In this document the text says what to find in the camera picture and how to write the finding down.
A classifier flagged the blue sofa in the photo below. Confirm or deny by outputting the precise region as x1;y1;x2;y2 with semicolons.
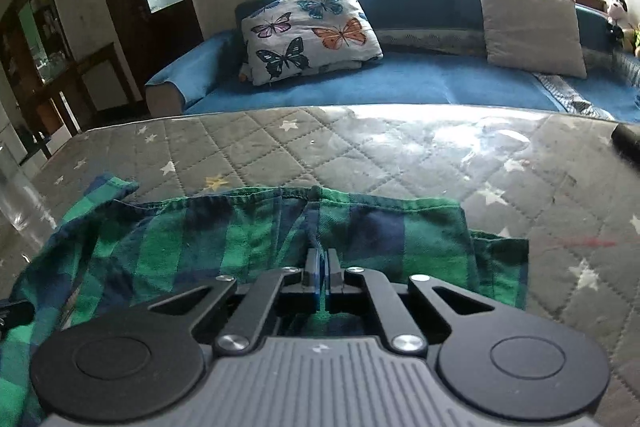
144;0;639;124

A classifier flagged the beige plain pillow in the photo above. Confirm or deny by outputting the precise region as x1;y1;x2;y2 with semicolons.
480;0;587;79

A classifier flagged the butterfly print pillow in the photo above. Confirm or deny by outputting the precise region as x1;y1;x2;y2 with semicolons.
240;0;383;87

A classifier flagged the green blue plaid shirt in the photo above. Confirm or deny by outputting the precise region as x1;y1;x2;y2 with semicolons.
1;173;529;426

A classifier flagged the clear glass mug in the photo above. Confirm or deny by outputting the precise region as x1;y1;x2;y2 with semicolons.
1;143;56;245

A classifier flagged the plush toy on sofa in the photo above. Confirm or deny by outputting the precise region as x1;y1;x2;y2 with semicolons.
606;0;639;57

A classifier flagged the grey quilted star table cover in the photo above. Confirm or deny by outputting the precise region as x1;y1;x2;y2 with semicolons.
0;104;640;427

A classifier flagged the dark wooden cabinet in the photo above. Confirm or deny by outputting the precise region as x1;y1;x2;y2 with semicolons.
1;0;137;164

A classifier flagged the black remote control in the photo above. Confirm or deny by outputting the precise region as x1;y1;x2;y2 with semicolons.
611;124;640;161

